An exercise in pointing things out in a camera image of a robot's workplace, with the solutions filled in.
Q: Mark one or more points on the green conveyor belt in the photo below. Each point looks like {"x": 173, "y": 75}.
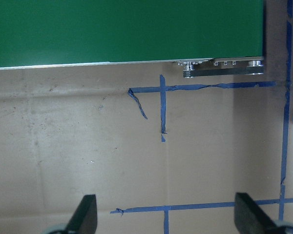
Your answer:
{"x": 208, "y": 37}

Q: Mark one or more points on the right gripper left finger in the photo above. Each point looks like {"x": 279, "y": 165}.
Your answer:
{"x": 84, "y": 219}

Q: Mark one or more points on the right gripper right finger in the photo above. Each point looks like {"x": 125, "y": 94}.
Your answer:
{"x": 249, "y": 218}

